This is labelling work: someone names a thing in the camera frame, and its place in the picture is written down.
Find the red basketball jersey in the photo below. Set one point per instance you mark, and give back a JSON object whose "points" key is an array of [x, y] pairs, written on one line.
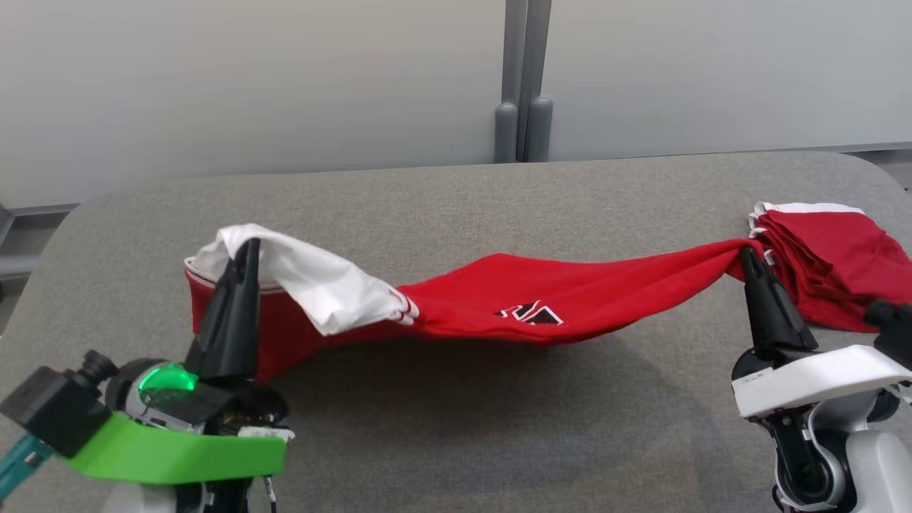
{"points": [[499, 292]]}

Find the red shorts white stripe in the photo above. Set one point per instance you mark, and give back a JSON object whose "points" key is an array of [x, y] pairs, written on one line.
{"points": [[841, 263]]}

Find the grey partition post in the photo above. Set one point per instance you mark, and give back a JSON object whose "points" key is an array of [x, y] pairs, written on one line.
{"points": [[507, 85], [540, 92]]}

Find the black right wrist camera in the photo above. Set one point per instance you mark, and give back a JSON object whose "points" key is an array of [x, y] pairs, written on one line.
{"points": [[894, 331]]}

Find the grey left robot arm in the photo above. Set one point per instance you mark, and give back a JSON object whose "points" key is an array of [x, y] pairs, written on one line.
{"points": [[142, 502]]}

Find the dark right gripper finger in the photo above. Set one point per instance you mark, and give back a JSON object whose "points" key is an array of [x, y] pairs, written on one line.
{"points": [[773, 320]]}

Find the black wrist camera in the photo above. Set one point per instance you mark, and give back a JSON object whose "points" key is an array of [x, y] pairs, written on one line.
{"points": [[53, 410], [894, 331]]}

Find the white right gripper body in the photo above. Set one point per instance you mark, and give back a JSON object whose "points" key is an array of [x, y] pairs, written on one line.
{"points": [[819, 377]]}

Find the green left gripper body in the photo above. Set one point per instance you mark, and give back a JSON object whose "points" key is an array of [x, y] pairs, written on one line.
{"points": [[178, 456]]}

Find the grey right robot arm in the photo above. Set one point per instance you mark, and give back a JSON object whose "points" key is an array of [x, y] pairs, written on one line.
{"points": [[883, 470]]}

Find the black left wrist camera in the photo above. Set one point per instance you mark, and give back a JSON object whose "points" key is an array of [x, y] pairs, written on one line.
{"points": [[53, 410]]}

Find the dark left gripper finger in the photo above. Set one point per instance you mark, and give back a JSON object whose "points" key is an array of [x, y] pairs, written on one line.
{"points": [[231, 335]]}

